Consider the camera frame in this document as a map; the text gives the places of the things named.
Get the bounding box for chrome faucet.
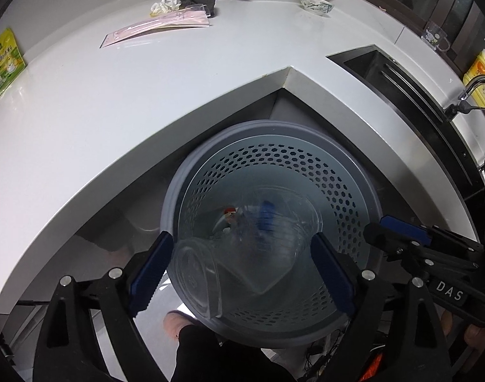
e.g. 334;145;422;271
443;75;485;118

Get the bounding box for clear bag with white scraps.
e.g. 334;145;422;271
150;0;182;15

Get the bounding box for black kitchen sink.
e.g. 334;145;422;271
326;45;485;192

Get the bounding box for person's black trouser leg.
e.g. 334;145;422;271
175;324;299;382

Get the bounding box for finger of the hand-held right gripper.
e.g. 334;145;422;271
380;215;435;247
364;223;426;272

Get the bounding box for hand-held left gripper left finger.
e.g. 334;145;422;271
32;231;175;382

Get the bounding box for glass measuring cup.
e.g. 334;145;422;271
423;22;452;52

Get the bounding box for pink packet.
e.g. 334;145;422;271
100;10;212;48

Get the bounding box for grey perforated trash bin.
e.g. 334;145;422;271
160;119;385;347

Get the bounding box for black floor cable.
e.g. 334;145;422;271
302;326;346;382

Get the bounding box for yellow dish soap bottle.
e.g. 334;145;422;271
462;39;485;103

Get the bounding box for person's foot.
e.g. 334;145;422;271
164;310;196;341

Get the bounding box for person's right hand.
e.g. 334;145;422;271
439;308;485;353

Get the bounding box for clear plastic cup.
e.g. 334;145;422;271
171;191;322;321

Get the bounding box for green seasoning pouch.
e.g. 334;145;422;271
0;28;28;98

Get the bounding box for white patterned bowl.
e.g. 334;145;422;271
299;0;335;17

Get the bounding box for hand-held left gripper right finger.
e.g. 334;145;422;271
310;231;454;382

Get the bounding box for clear plastic packaging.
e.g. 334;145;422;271
179;3;212;19

